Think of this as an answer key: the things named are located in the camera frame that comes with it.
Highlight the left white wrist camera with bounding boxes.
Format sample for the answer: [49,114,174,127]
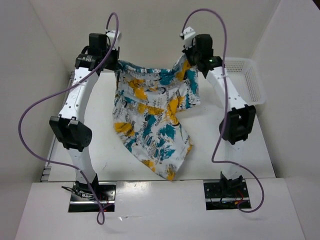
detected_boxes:
[105,30,122,50]

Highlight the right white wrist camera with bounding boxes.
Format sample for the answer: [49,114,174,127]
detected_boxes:
[179,26,196,50]

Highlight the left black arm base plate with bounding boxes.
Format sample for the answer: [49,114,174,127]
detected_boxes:
[68,181,116,213]

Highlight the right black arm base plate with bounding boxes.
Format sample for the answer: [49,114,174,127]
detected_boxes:
[203,180,252,211]

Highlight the white perforated plastic basket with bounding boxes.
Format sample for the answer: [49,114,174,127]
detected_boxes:
[225,57,266,106]

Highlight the patterned white teal yellow shorts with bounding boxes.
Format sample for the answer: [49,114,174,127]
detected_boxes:
[112,54,201,181]

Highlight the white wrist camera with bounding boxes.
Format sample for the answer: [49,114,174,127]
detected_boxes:
[105,30,122,50]
[179,26,196,50]

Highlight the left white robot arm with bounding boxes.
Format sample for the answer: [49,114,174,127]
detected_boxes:
[49,30,121,200]

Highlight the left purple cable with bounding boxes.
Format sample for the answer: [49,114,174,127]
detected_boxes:
[18,11,120,225]

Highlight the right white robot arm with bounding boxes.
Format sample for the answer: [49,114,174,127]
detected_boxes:
[180,32,256,197]

